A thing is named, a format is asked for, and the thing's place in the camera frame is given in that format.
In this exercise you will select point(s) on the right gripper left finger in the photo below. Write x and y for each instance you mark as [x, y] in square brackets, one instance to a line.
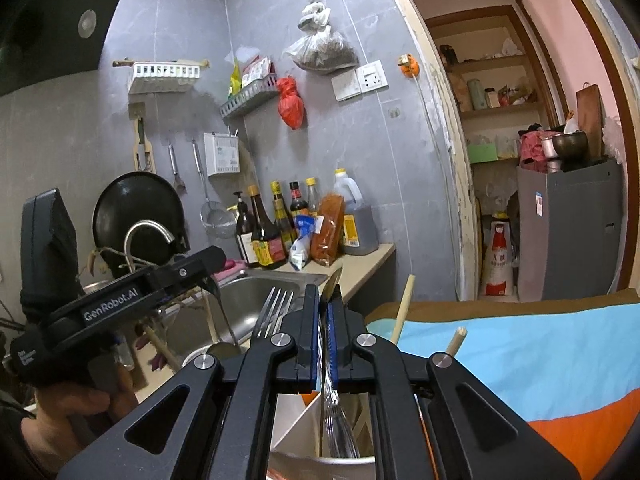
[244, 399]

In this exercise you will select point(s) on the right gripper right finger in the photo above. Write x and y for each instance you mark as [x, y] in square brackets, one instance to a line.
[364, 363]

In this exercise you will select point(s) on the steel fork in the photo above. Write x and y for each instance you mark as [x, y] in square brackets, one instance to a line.
[276, 306]

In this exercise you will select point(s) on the steel spoon patterned handle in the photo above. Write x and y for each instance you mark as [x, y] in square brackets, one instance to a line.
[336, 433]

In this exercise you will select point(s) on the person's left hand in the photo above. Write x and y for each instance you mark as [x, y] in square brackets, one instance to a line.
[50, 437]

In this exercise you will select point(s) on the stainless steel sink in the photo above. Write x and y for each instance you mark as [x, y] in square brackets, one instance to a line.
[183, 326]

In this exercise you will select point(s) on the blue white seasoning packet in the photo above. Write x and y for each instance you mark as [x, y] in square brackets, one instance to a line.
[299, 253]

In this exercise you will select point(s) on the brown sauce bottle yellow label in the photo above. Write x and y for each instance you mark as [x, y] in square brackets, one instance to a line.
[266, 238]

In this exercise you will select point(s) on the orange-brown spice packet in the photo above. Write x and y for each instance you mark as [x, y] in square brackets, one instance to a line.
[328, 229]

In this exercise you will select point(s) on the large oil jug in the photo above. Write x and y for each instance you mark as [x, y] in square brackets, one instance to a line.
[360, 236]

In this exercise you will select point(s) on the dark soy sauce bottle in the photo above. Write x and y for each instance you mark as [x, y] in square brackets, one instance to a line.
[244, 231]

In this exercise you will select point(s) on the black wok pan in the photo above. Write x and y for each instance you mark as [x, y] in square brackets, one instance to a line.
[128, 199]

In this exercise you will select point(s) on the chrome curved faucet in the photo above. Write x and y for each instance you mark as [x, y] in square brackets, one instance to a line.
[149, 243]

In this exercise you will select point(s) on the white red rice sack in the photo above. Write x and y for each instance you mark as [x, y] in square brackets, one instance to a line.
[497, 277]

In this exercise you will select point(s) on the striped blue orange brown cloth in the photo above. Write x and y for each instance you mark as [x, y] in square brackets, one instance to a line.
[538, 390]

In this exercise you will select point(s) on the green box on shelf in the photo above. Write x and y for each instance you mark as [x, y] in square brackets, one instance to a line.
[481, 153]

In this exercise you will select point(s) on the grey cabinet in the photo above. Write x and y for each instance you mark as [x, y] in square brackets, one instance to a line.
[569, 231]

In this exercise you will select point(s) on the red plastic bag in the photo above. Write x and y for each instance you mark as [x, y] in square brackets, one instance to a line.
[291, 106]

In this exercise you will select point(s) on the dark metal bowl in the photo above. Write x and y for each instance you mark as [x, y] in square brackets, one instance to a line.
[570, 145]

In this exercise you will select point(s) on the wooden shelf unit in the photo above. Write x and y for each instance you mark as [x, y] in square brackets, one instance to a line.
[497, 73]

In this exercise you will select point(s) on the black range hood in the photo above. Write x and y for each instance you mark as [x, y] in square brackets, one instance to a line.
[54, 38]

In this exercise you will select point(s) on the clear bag of dried goods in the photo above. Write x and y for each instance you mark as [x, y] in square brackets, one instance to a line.
[321, 49]

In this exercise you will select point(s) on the wire mesh strainer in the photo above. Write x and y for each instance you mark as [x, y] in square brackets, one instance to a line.
[216, 219]

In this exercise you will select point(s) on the white wall box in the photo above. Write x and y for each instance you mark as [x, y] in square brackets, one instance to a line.
[222, 154]

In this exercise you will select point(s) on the grey wall spice shelf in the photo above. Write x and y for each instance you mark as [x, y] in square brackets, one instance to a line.
[249, 98]

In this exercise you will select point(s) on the white wall power socket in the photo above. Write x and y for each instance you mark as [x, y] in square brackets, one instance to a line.
[358, 81]

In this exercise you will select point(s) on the white wall basket rack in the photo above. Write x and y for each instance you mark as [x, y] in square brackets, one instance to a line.
[162, 77]

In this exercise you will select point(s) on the orange wall hook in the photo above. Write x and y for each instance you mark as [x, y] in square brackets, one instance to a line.
[408, 65]

